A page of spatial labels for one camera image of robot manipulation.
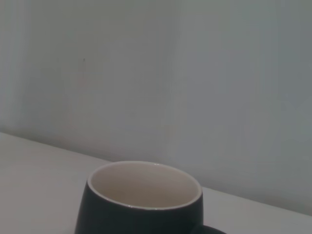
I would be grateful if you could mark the dark teal ceramic mug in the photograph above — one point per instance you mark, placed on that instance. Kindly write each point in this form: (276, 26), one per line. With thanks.
(117, 219)

